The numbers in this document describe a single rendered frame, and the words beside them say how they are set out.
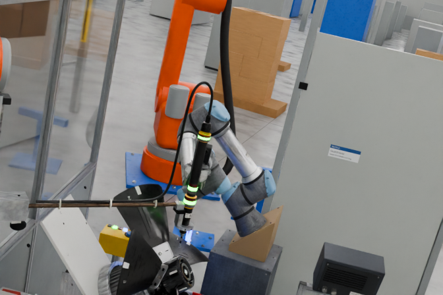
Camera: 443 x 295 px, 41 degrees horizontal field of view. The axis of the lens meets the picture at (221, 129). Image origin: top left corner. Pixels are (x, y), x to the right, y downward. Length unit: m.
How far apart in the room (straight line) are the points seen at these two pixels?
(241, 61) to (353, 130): 6.31
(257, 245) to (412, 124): 1.55
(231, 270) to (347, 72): 1.59
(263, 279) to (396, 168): 1.53
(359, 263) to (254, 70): 7.68
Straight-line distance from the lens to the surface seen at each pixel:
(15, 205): 1.93
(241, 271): 2.85
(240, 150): 2.73
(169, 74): 6.10
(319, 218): 4.11
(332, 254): 2.59
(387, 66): 3.87
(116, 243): 2.67
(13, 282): 2.88
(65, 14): 2.59
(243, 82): 10.12
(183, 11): 5.94
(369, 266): 2.61
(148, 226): 2.20
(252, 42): 10.03
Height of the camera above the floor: 2.29
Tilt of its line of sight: 15 degrees down
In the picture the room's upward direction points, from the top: 13 degrees clockwise
